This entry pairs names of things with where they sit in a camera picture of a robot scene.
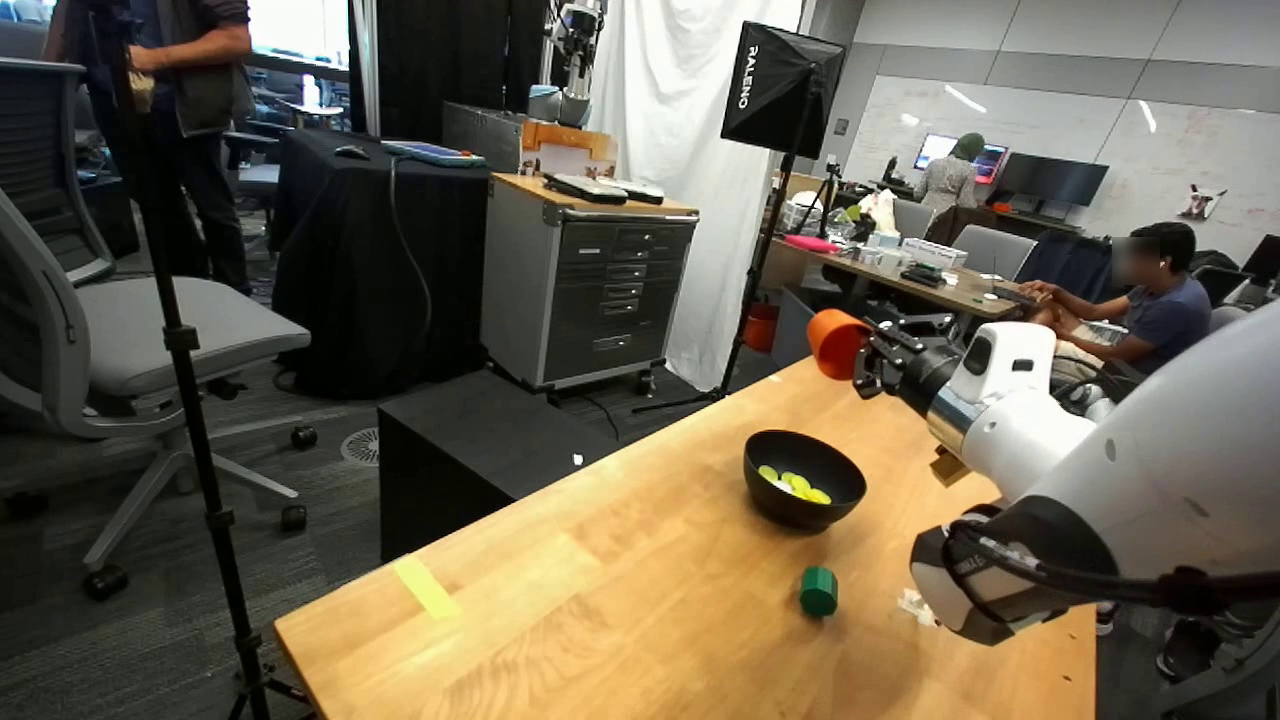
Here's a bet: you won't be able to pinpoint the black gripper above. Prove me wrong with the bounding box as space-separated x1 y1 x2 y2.
854 313 966 417

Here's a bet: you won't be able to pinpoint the orange cup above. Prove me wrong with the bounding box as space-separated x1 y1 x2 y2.
809 309 868 379

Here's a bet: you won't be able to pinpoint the yellow and white chips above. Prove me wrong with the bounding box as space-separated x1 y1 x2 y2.
757 463 834 503

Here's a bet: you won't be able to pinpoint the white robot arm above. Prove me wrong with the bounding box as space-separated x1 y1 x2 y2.
854 302 1280 644

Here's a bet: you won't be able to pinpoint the black bowl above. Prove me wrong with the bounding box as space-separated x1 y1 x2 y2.
743 429 868 530

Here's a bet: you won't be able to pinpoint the computer monitor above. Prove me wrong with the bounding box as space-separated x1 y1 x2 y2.
997 152 1109 216

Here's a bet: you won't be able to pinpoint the green block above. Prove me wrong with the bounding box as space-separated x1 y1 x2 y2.
801 565 840 620

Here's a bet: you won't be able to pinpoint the seated person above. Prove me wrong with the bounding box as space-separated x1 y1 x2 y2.
1025 219 1213 370

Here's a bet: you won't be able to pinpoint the black softbox light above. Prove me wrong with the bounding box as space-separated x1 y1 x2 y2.
719 18 849 160

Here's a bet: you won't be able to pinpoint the grey drawer cabinet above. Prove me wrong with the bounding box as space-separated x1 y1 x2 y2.
482 173 699 386

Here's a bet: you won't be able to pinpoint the black low cabinet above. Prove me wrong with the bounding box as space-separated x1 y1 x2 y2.
376 363 714 565

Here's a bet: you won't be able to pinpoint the black draped table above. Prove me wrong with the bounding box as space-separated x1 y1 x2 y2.
273 128 487 400

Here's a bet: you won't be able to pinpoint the yellow tape strip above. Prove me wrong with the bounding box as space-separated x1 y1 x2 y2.
394 559 458 620

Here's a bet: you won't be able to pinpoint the black tripod stand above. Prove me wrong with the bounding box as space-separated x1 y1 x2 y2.
78 0 278 720

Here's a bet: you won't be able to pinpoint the standing person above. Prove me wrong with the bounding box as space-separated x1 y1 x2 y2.
45 0 254 293

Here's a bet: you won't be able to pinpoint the grey office chair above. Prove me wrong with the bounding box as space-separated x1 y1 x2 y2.
0 51 317 604

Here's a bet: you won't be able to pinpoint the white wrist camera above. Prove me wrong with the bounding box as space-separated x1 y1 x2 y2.
954 320 1058 408

